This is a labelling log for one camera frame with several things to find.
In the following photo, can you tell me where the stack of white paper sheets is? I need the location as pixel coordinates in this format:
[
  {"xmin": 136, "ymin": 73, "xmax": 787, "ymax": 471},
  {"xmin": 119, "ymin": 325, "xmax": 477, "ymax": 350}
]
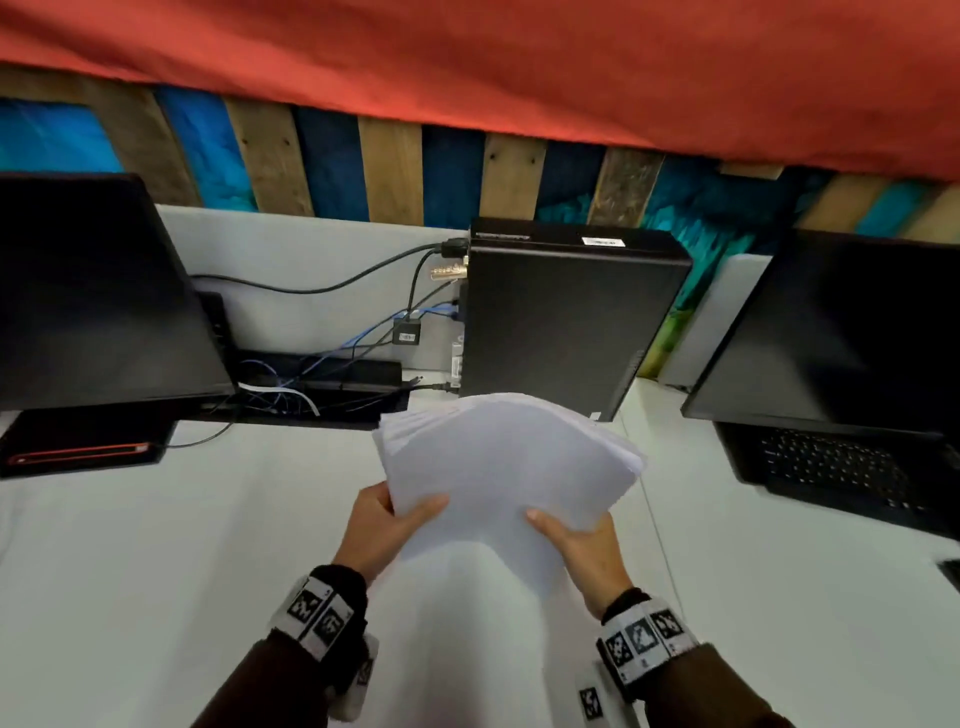
[{"xmin": 372, "ymin": 392, "xmax": 648, "ymax": 603}]

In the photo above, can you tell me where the black cable tray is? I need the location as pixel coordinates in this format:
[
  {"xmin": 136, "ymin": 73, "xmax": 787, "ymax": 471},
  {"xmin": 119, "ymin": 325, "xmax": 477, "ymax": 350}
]
[{"xmin": 196, "ymin": 350, "xmax": 412, "ymax": 432}]

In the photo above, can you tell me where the left wrist marker band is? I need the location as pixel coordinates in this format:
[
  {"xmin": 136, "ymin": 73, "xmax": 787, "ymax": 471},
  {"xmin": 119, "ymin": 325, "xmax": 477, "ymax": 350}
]
[{"xmin": 270, "ymin": 576, "xmax": 355, "ymax": 663}]

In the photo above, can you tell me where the wrist marker band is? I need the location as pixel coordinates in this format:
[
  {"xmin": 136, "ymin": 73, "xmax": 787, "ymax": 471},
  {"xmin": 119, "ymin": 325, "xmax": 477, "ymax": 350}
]
[
  {"xmin": 597, "ymin": 597, "xmax": 700, "ymax": 687},
  {"xmin": 270, "ymin": 576, "xmax": 355, "ymax": 663}
]

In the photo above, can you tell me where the right wrist marker band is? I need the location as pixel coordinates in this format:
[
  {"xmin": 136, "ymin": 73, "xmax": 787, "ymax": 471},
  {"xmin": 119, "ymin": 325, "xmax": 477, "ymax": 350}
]
[{"xmin": 597, "ymin": 597, "xmax": 700, "ymax": 687}]

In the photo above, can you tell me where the person's left hand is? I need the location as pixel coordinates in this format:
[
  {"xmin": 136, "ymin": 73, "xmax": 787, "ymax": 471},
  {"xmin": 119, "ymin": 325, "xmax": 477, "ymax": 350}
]
[{"xmin": 332, "ymin": 481, "xmax": 451, "ymax": 588}]

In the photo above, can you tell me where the black power cable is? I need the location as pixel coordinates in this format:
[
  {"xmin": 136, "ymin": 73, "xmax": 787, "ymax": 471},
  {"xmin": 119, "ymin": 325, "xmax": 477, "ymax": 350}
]
[{"xmin": 191, "ymin": 238, "xmax": 471, "ymax": 296}]

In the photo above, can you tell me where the white cable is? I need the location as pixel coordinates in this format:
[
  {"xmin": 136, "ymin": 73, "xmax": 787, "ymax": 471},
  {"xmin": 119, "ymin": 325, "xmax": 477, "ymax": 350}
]
[{"xmin": 237, "ymin": 381, "xmax": 321, "ymax": 418}]

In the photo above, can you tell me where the blue network cable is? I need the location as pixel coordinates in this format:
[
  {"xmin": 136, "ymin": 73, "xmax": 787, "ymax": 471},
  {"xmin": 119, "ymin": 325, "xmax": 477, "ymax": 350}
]
[{"xmin": 238, "ymin": 302, "xmax": 460, "ymax": 391}]

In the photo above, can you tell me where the person's right forearm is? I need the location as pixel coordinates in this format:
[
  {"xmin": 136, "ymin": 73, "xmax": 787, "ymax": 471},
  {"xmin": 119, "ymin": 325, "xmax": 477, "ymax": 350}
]
[{"xmin": 597, "ymin": 587, "xmax": 796, "ymax": 728}]

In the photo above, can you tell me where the black keyboard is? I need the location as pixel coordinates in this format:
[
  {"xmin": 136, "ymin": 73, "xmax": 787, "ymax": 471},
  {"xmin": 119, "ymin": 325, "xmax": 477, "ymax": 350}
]
[{"xmin": 716, "ymin": 422, "xmax": 960, "ymax": 540}]

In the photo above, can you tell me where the black monitor base red stripe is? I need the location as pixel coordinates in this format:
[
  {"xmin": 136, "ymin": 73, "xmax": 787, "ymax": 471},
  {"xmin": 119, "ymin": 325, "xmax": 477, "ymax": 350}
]
[{"xmin": 0, "ymin": 408, "xmax": 177, "ymax": 481}]

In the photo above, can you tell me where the red fabric canopy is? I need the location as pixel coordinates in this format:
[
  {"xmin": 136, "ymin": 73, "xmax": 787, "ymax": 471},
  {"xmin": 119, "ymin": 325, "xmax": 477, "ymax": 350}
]
[{"xmin": 0, "ymin": 0, "xmax": 960, "ymax": 183}]

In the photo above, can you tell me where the black computer monitor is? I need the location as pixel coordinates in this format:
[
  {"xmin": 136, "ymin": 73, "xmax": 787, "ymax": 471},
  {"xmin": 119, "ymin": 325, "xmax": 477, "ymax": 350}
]
[
  {"xmin": 0, "ymin": 171, "xmax": 237, "ymax": 413},
  {"xmin": 680, "ymin": 227, "xmax": 960, "ymax": 440}
]

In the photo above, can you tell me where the person's left forearm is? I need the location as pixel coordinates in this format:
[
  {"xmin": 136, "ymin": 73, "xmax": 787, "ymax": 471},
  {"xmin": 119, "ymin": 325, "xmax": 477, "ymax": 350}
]
[{"xmin": 192, "ymin": 564, "xmax": 370, "ymax": 728}]

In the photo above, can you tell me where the person's right hand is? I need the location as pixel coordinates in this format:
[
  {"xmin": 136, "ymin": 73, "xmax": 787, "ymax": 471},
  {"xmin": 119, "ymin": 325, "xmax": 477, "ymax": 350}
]
[{"xmin": 525, "ymin": 508, "xmax": 634, "ymax": 622}]

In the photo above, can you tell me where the black desktop computer tower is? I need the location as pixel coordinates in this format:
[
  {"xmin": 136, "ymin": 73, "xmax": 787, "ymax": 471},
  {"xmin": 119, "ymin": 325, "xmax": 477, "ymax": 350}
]
[{"xmin": 455, "ymin": 216, "xmax": 693, "ymax": 423}]

